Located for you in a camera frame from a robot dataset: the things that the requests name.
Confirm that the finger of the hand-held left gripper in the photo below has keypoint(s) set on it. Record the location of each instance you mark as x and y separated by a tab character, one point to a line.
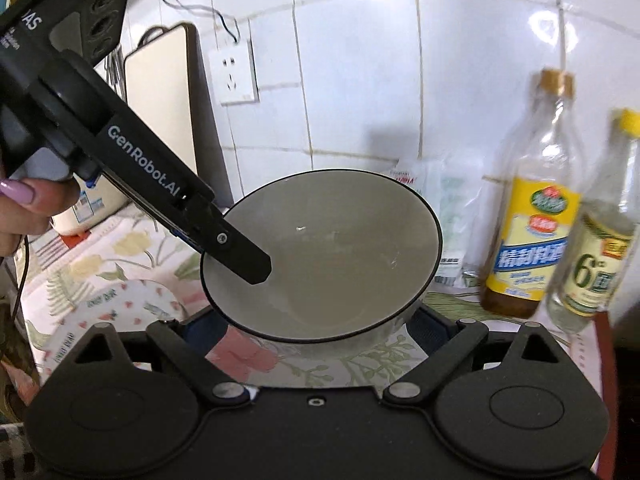
180	234
230	245

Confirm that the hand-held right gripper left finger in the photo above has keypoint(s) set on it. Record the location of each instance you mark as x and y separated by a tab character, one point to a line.
207	332

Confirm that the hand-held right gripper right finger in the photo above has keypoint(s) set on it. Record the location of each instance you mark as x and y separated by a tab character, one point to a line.
427	332

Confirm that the large white ribbed bowl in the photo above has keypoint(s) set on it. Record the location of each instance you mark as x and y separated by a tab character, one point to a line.
325	260

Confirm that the person's left hand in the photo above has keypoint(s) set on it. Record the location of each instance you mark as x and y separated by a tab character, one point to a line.
25	205

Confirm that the floral tablecloth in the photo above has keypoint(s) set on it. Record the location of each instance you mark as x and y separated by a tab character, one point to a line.
125	255

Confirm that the hanging metal utensils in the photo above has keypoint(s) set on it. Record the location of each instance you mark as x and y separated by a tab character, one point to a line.
114	67

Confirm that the white container with blue label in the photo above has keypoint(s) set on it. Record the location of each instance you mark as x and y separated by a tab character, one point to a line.
95	210

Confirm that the beige cutting board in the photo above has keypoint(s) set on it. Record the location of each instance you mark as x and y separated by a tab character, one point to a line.
160	110

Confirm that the white packet with green print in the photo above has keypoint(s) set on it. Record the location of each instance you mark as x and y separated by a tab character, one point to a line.
460	220

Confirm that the oil bottle with yellow label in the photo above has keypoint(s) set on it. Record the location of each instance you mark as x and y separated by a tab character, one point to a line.
535	230

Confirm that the white packet with red print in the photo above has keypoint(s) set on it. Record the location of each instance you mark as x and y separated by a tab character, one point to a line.
412	175

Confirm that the clear vinegar bottle yellow cap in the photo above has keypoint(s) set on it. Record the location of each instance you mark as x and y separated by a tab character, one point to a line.
595	260

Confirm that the dark red stove top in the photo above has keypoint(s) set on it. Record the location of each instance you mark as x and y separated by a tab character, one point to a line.
607	385

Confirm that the white wall socket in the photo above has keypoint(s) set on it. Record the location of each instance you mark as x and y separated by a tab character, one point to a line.
232	72

